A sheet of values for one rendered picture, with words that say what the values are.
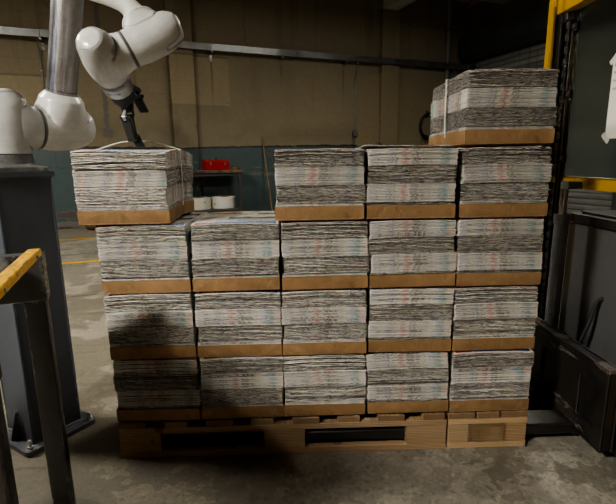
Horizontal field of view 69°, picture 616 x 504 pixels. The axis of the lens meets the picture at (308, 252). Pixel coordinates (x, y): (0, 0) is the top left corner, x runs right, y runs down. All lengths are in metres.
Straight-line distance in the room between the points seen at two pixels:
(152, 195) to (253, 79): 7.15
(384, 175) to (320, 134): 7.42
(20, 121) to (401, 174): 1.28
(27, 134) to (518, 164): 1.63
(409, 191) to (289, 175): 0.38
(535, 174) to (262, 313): 0.99
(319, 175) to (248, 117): 7.02
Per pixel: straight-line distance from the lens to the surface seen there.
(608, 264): 2.09
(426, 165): 1.48
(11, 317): 1.87
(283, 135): 8.58
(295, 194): 1.42
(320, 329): 1.53
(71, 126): 1.92
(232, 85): 8.42
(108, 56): 1.40
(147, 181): 1.48
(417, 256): 1.51
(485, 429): 1.83
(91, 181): 1.53
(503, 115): 1.57
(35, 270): 1.31
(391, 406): 1.68
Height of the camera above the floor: 1.02
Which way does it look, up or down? 11 degrees down
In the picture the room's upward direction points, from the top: 1 degrees counter-clockwise
